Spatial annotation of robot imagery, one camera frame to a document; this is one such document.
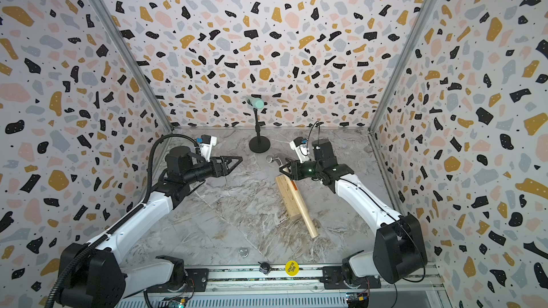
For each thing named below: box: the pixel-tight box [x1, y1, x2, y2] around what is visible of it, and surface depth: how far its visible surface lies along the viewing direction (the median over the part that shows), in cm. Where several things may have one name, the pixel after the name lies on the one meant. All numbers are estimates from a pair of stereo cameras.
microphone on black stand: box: [245, 96, 271, 154], surface depth 115 cm
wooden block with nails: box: [275, 173, 302, 219], surface depth 89 cm
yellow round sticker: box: [284, 260, 300, 276], surface depth 78 cm
